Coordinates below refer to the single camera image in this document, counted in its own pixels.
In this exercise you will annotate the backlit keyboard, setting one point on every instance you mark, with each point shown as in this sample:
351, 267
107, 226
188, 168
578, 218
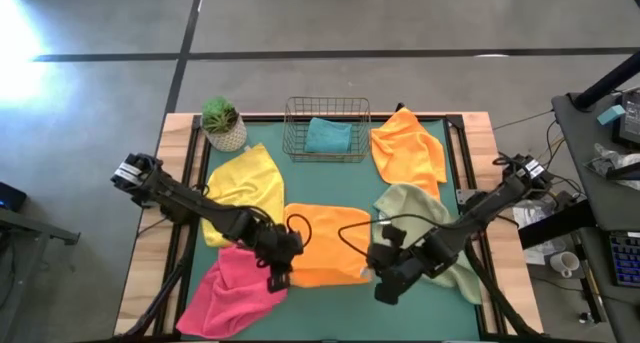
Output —
625, 258

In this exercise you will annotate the grey metal cart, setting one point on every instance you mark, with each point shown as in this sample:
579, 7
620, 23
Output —
30, 228

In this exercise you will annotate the blue microfiber towel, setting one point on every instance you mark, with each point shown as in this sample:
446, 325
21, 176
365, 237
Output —
327, 135

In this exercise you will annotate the crumpled plastic bag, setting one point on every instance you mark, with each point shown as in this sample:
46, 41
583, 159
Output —
607, 158

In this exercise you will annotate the yellow microfiber towel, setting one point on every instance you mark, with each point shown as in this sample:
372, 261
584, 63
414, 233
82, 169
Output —
245, 178

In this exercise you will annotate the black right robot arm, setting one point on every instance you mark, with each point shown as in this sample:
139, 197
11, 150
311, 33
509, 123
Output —
495, 198

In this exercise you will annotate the potted plant patterned white pot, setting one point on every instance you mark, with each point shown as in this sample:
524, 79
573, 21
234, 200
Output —
225, 128

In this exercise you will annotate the dark grey side desk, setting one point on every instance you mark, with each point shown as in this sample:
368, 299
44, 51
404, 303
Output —
615, 208

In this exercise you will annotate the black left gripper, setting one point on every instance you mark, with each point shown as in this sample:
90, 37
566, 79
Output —
277, 248

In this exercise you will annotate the black device blue light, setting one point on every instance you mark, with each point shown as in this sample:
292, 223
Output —
11, 198

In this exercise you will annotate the light blue box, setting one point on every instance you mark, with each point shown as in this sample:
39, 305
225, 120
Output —
611, 115

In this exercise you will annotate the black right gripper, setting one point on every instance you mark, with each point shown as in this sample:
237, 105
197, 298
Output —
400, 268

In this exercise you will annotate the pink microfiber towel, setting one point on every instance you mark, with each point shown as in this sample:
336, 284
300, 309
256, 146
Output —
225, 298

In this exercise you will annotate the white mug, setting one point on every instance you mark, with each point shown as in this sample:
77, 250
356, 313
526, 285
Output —
564, 264

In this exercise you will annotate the orange microfiber towel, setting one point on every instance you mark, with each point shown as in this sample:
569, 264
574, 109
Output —
407, 148
330, 248

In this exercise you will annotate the light green microfiber towel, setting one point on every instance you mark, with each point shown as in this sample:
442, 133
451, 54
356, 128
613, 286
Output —
410, 203

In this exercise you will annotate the white papers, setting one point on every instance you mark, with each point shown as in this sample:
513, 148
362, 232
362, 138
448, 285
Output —
526, 218

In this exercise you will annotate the black desk support bar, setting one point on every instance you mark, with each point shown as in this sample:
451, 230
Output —
555, 225

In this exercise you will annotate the black pole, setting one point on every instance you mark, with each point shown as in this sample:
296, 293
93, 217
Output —
607, 83

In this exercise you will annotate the black support strut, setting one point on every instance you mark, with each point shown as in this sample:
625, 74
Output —
160, 303
492, 293

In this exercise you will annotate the black table frame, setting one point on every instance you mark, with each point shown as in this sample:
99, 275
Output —
265, 118

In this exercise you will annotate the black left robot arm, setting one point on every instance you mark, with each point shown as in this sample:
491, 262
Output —
190, 203

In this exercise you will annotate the small black clamp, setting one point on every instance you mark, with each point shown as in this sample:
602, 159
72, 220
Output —
400, 107

